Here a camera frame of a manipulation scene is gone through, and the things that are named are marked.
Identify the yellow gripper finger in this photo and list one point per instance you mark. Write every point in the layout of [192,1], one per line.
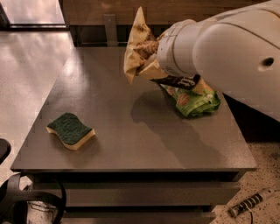
[153,71]

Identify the upper grey drawer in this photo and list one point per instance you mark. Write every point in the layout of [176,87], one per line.
[149,194]

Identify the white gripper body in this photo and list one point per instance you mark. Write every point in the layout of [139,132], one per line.
[165,52]

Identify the green chip bag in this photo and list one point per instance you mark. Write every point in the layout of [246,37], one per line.
[196,102]

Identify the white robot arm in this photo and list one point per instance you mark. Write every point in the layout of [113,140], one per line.
[236,52]

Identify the grey drawer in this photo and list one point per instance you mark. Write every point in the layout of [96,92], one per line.
[139,218]
[149,194]

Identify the black office chair base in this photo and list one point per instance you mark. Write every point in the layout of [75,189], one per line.
[14,201]

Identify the white power strip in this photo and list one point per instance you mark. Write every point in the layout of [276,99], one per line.
[251,202]

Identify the brown chip bag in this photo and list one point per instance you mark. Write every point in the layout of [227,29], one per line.
[142,49]

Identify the green yellow sponge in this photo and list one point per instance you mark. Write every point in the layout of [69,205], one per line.
[70,131]

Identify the lower grey drawer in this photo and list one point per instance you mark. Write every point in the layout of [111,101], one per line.
[139,218]

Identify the left metal bracket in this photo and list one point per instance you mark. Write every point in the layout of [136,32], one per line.
[110,29]

